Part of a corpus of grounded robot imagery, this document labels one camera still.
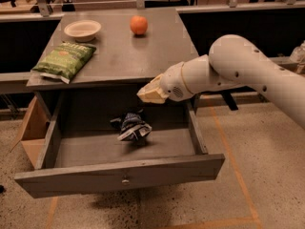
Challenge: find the grey wall ledge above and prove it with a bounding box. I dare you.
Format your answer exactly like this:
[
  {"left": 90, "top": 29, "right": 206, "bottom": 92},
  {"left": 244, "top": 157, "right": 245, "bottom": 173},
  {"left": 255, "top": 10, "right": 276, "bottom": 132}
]
[{"left": 0, "top": 56, "right": 305, "bottom": 94}]

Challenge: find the grey wooden cabinet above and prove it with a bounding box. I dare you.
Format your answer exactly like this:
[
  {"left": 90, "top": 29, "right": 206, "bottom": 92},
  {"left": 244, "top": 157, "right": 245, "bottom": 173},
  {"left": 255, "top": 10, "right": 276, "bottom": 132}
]
[{"left": 27, "top": 8, "right": 198, "bottom": 132}]

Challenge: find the brown cardboard box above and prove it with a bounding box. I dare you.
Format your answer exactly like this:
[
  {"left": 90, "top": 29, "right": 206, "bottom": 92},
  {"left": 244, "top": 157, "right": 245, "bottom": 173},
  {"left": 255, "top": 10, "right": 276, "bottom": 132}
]
[{"left": 10, "top": 96, "right": 50, "bottom": 167}]

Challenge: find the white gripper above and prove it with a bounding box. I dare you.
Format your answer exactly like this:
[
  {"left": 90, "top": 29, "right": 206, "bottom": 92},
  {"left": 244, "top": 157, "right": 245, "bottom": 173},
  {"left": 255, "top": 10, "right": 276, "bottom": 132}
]
[{"left": 136, "top": 62, "right": 193, "bottom": 104}]

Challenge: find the open grey top drawer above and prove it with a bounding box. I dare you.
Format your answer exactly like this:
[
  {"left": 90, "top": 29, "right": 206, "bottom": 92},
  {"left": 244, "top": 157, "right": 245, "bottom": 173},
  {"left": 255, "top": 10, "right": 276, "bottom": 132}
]
[{"left": 14, "top": 94, "right": 225, "bottom": 198}]

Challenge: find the green chip bag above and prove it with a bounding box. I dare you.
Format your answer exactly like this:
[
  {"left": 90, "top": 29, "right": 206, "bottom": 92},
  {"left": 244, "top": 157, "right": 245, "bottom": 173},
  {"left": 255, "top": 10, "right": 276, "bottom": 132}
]
[{"left": 31, "top": 42, "right": 96, "bottom": 84}]

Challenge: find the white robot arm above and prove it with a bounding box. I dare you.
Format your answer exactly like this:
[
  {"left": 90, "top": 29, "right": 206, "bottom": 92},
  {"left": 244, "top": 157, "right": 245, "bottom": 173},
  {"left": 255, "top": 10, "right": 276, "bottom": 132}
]
[{"left": 137, "top": 34, "right": 305, "bottom": 128}]

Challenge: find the round metal drawer knob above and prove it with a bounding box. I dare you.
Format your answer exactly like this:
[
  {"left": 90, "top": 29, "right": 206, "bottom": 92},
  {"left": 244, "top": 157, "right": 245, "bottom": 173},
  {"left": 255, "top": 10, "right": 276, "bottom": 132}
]
[{"left": 121, "top": 178, "right": 130, "bottom": 186}]

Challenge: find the orange fruit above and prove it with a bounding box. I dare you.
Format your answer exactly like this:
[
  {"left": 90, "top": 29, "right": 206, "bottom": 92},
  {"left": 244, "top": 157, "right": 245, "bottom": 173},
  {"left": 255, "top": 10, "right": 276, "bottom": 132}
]
[{"left": 130, "top": 15, "right": 148, "bottom": 35}]

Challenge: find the beige paper bowl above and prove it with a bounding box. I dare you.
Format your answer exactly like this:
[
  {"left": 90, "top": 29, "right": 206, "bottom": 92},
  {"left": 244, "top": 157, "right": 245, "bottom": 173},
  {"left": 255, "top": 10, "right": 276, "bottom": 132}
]
[{"left": 64, "top": 20, "right": 101, "bottom": 42}]

